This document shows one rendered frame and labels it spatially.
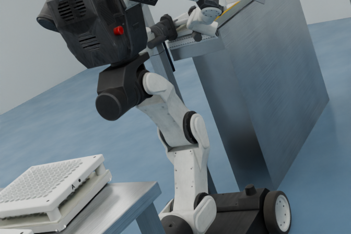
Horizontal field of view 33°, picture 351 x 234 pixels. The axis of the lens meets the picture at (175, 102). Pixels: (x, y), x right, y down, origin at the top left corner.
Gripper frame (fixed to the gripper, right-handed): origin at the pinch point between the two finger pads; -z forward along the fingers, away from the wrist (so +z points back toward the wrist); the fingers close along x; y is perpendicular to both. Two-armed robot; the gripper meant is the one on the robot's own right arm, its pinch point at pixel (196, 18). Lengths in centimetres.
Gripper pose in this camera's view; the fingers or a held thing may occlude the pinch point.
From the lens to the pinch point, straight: 277.1
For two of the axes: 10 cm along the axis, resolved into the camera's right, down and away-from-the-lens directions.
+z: 0.7, 2.5, -9.7
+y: 9.4, -3.4, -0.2
